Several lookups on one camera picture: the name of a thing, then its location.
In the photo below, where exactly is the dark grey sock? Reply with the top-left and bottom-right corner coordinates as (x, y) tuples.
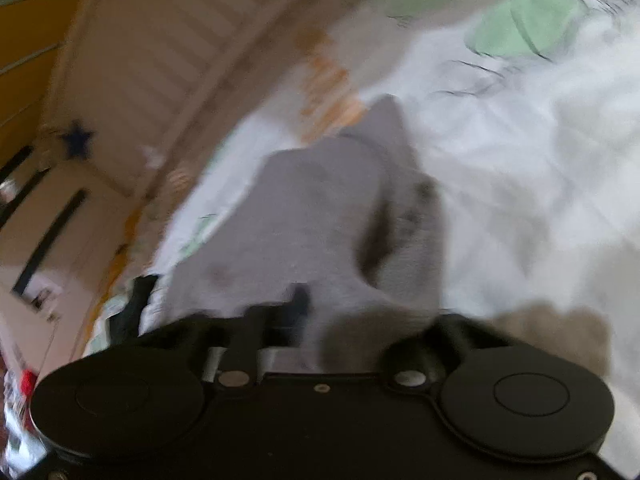
(159, 94), (452, 377)

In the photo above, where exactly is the orange wooden cabinet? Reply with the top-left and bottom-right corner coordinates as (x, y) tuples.
(0, 0), (103, 163)

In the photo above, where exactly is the white leaf print bedsheet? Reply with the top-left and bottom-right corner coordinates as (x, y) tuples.
(85, 0), (640, 387)

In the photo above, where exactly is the blue star sticker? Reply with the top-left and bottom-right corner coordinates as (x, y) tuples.
(59, 120), (96, 162)

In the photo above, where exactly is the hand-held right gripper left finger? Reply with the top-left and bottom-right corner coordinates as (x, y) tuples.
(185, 284), (311, 387)

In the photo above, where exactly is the orange wooden bed frame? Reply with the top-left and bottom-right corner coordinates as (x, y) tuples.
(94, 204), (147, 322)

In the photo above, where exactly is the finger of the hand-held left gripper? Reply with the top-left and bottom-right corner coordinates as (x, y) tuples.
(109, 274), (162, 347)

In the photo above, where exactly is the beige slatted headboard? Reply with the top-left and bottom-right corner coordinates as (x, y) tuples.
(39, 0), (383, 202)

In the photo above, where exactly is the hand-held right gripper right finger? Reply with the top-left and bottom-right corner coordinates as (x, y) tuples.
(381, 314), (507, 392)

